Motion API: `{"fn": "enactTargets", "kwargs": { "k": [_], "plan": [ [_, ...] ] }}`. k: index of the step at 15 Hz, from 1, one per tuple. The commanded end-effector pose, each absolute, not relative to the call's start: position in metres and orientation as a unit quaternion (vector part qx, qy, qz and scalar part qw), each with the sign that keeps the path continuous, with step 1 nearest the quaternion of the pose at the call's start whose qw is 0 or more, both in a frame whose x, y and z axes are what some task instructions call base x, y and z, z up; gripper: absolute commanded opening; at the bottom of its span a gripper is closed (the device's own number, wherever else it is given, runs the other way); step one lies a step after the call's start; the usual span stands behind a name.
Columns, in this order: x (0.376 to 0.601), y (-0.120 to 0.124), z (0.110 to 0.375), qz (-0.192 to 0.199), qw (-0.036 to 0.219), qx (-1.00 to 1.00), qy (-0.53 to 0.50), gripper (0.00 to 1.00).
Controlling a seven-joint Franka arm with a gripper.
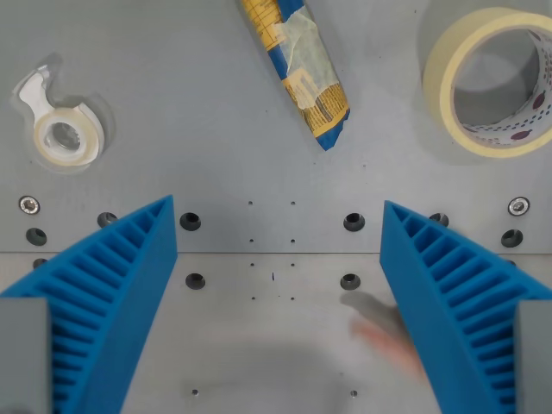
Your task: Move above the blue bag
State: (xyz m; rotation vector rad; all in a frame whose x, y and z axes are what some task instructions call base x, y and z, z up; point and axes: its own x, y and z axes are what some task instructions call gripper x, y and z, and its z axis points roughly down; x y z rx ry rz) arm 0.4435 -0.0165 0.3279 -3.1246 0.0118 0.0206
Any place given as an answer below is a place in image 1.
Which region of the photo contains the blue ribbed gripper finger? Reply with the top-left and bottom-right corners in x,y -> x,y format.
0,194 -> 179,414
379,200 -> 552,414

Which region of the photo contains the blue and yellow bag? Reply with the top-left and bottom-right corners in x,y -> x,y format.
239,0 -> 351,152

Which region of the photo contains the masking tape strip on bag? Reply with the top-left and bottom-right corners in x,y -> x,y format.
274,10 -> 341,110

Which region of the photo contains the small clear tape dispenser roll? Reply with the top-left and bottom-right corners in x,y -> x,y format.
10,64 -> 109,167

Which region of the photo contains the large cream masking tape roll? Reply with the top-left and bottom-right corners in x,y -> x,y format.
422,6 -> 552,160

